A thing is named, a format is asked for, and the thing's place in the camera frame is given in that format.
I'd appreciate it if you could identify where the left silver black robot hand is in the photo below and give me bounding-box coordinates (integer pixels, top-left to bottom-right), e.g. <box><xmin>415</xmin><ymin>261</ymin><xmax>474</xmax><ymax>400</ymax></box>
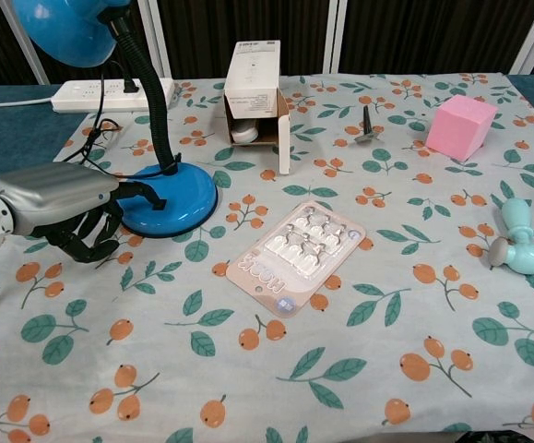
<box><xmin>0</xmin><ymin>162</ymin><xmax>168</xmax><ymax>265</ymax></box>

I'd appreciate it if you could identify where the blue desk lamp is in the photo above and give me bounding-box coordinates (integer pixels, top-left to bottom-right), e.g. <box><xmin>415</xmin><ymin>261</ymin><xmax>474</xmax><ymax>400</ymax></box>
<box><xmin>11</xmin><ymin>0</ymin><xmax>219</xmax><ymax>239</ymax></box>

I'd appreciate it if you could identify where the white power strip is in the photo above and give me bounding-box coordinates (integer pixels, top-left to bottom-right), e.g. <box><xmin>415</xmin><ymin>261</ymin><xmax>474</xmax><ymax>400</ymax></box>
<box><xmin>51</xmin><ymin>78</ymin><xmax>175</xmax><ymax>114</ymax></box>

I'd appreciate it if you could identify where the white round item in box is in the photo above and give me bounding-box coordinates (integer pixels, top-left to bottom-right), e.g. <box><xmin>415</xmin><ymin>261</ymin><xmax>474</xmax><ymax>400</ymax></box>
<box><xmin>230</xmin><ymin>121</ymin><xmax>259</xmax><ymax>145</ymax></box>

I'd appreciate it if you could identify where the open white cardboard box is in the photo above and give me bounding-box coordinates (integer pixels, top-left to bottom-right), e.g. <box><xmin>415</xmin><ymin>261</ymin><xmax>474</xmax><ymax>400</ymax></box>
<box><xmin>222</xmin><ymin>39</ymin><xmax>291</xmax><ymax>175</ymax></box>

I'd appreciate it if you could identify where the pink hook blister pack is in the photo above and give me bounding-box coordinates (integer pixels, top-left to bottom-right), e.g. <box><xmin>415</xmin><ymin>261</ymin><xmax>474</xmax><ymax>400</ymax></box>
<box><xmin>225</xmin><ymin>200</ymin><xmax>368</xmax><ymax>318</ymax></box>

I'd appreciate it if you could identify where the floral orange fruit tablecloth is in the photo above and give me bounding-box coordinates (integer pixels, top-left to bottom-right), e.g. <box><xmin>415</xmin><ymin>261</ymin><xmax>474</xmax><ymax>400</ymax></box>
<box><xmin>0</xmin><ymin>72</ymin><xmax>534</xmax><ymax>443</ymax></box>

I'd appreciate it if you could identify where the pink foam cube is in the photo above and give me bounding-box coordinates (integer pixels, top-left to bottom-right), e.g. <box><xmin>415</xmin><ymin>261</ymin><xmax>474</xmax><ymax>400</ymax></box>
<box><xmin>424</xmin><ymin>95</ymin><xmax>499</xmax><ymax>162</ymax></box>

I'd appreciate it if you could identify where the mint green toy hammer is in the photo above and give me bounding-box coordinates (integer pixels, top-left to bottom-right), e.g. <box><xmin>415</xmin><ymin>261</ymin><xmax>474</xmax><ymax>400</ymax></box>
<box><xmin>487</xmin><ymin>197</ymin><xmax>534</xmax><ymax>281</ymax></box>

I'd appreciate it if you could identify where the black lamp power cord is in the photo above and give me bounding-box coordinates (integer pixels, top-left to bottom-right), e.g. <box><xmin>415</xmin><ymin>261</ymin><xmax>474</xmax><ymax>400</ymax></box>
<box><xmin>61</xmin><ymin>59</ymin><xmax>172</xmax><ymax>179</ymax></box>

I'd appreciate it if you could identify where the white power strip cable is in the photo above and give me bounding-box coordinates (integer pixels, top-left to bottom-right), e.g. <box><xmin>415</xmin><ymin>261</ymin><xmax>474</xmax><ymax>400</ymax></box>
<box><xmin>0</xmin><ymin>95</ymin><xmax>54</xmax><ymax>109</ymax></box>

